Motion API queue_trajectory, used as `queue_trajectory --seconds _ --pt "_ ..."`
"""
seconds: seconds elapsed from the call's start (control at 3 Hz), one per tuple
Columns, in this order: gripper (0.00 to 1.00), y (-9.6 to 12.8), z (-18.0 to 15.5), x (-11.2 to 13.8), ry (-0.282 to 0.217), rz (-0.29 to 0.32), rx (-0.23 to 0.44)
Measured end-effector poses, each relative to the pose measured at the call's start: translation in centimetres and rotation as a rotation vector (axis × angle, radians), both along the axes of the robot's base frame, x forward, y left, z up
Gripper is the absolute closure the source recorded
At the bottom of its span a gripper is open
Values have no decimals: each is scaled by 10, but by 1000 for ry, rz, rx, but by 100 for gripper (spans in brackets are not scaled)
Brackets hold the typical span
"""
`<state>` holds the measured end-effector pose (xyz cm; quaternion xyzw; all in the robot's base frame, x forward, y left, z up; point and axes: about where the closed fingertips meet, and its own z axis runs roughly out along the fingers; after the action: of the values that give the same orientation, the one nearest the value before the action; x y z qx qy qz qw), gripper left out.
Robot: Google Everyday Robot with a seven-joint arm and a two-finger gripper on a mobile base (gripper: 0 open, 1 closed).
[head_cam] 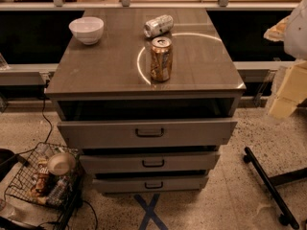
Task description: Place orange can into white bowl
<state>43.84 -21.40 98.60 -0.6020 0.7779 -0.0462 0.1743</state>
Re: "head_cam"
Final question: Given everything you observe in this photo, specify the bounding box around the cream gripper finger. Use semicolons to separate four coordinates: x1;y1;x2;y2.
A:
269;62;307;119

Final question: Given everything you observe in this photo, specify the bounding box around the orange soda can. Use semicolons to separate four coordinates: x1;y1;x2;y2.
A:
151;36;173;82

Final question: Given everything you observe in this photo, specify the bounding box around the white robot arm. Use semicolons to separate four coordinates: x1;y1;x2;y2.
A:
264;0;307;120

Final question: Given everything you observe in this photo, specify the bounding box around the silver can lying down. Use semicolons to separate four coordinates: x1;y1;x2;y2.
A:
144;14;174;38

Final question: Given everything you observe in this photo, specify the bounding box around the white bowl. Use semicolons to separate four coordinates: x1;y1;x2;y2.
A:
69;16;105;45

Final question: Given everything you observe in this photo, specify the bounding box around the beige bowl in basket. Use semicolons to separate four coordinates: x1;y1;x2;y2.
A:
47;152;76;175

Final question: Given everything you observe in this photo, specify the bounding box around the black chair base leg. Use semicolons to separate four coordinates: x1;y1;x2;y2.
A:
243;147;307;230

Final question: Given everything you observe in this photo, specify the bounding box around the top grey drawer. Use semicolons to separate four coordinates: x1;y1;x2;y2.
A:
58;118;237;150

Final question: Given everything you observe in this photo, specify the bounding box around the middle grey drawer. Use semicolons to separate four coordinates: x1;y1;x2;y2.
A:
80;151;220;174

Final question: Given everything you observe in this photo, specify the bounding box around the grey drawer cabinet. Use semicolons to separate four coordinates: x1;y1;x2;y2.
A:
47;8;246;181

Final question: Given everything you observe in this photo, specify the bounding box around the black power cable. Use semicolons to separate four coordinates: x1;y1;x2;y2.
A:
40;93;54;144

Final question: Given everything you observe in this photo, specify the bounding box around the black wire basket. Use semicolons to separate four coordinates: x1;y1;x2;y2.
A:
4;143;83;230

